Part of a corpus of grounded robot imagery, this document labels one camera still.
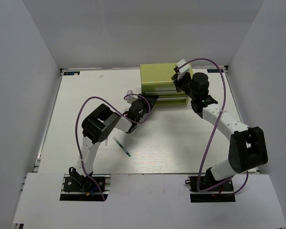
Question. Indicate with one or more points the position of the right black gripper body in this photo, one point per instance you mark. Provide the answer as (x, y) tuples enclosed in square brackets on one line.
[(185, 84)]

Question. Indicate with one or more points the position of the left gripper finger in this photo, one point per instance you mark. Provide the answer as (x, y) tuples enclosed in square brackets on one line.
[(150, 98), (151, 104)]

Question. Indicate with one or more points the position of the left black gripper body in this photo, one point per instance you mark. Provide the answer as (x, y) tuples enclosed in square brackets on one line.
[(146, 108)]

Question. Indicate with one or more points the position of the green metal drawer toolbox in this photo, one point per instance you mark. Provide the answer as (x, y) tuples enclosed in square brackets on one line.
[(156, 81)]

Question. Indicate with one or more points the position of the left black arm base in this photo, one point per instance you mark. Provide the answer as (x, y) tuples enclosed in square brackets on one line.
[(72, 191)]

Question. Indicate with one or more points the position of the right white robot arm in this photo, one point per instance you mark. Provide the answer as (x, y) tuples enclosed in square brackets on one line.
[(247, 145)]

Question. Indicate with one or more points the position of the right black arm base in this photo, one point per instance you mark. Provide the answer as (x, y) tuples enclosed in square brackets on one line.
[(220, 194)]

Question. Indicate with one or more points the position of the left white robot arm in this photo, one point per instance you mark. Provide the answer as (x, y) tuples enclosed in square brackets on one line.
[(98, 125)]

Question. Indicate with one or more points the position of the green pen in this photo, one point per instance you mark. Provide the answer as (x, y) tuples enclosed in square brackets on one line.
[(121, 146)]

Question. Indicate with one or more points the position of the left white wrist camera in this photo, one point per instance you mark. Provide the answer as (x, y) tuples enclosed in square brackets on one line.
[(130, 97)]

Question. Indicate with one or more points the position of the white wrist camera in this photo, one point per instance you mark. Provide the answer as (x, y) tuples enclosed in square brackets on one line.
[(130, 97), (181, 68)]

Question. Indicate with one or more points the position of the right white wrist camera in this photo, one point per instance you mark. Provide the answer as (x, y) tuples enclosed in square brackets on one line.
[(181, 68)]

